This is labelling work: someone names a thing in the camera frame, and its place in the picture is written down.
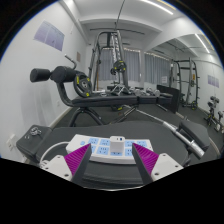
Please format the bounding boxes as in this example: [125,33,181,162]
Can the black padded seat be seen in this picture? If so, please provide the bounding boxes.
[178,119,212,153]

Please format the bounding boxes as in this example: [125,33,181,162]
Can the black power rack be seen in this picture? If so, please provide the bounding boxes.
[169,57,201,111]

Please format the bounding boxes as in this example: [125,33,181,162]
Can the white power strip cable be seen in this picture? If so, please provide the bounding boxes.
[39,141,70,167]

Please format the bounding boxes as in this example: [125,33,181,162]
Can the dumbbell rack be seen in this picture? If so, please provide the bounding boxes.
[203,95,224,133]

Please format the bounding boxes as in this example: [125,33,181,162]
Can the black weight bench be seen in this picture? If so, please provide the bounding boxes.
[29,65,174,128]

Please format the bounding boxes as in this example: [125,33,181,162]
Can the short ceiling light strip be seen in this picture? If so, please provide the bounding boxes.
[194,33,211,54]

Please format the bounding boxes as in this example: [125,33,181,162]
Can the black box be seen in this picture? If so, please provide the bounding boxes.
[156,84,181,114]

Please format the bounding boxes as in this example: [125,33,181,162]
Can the small purple wall poster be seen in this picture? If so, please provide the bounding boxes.
[207,74,221,88]

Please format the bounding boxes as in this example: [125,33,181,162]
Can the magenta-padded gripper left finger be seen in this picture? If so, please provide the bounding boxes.
[39,142,93,185]

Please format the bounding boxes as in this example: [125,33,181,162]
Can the black yellow weight plate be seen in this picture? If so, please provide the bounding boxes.
[110,59,127,76]
[73,73,93,98]

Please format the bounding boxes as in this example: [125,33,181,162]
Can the black hanging cable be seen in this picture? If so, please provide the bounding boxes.
[114,0,127,31]

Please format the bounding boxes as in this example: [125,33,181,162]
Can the white charger block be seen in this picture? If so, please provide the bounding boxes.
[109,135,126,153]

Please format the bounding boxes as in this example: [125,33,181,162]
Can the group of silver dumbbells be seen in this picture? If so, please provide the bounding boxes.
[128,85,161,98]

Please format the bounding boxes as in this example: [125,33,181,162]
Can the black square pad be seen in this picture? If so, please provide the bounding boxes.
[15,124,53,164]

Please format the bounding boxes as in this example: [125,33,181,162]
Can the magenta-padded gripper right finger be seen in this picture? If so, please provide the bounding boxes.
[131,142,185,185]

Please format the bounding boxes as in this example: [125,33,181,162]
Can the silver barbell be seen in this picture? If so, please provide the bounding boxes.
[134,108,206,159]

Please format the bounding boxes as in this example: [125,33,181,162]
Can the grey window curtain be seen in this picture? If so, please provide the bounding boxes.
[99,46,141,83]

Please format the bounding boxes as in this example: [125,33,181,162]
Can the bunch of keys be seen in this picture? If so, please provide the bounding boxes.
[29,127,43,138]

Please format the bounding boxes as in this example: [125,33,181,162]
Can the white power strip blue sockets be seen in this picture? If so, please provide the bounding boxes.
[65,133,154,165]

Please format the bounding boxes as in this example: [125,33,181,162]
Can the grey cable machine frame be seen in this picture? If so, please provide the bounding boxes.
[87,30,133,96]

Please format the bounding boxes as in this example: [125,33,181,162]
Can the large purple wall poster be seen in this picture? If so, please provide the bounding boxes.
[33,20,66,53]

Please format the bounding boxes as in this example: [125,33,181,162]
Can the white wall socket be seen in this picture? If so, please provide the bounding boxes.
[6,133,17,151]

